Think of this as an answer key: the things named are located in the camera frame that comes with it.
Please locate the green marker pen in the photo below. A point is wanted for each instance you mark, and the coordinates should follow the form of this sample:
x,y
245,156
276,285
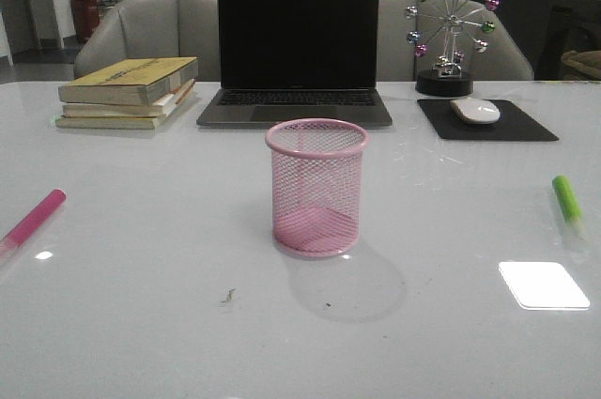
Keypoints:
x,y
572,214

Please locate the pink marker pen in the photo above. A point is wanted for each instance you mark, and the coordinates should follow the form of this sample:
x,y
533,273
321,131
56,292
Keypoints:
x,y
30,223

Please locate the pink mesh pen holder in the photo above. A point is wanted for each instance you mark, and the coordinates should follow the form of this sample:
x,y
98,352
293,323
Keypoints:
x,y
316,168

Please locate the grey open laptop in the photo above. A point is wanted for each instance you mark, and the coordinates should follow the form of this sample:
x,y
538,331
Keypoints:
x,y
291,59

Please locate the middle white book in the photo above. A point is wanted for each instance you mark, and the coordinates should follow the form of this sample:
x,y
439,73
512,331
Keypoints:
x,y
161,107

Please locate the bottom yellow book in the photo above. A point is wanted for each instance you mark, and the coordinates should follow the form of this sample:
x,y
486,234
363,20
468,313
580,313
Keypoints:
x,y
112,123

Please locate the yellow book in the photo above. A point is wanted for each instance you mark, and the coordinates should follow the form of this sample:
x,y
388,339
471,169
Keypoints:
x,y
138,81
112,123

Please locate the right grey armchair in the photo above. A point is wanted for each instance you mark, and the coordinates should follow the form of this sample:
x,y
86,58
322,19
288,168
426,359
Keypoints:
x,y
502,61

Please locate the grey armchair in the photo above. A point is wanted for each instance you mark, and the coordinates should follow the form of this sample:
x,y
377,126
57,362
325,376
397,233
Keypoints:
x,y
155,28
502,61

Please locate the white computer mouse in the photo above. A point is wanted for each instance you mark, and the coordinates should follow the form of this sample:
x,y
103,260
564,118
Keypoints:
x,y
475,111

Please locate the top yellow book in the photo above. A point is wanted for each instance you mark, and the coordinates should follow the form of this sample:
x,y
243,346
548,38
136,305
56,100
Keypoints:
x,y
138,81

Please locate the left grey armchair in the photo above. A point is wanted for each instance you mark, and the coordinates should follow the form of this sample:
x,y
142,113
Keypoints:
x,y
155,28

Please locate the ferris wheel desk ornament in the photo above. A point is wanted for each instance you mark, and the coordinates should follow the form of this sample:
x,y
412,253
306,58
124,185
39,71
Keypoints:
x,y
449,21

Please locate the black mouse pad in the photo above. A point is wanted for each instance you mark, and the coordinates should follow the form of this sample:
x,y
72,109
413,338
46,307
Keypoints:
x,y
514,125

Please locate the red trash bin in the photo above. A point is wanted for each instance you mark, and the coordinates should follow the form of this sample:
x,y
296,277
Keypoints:
x,y
86,18

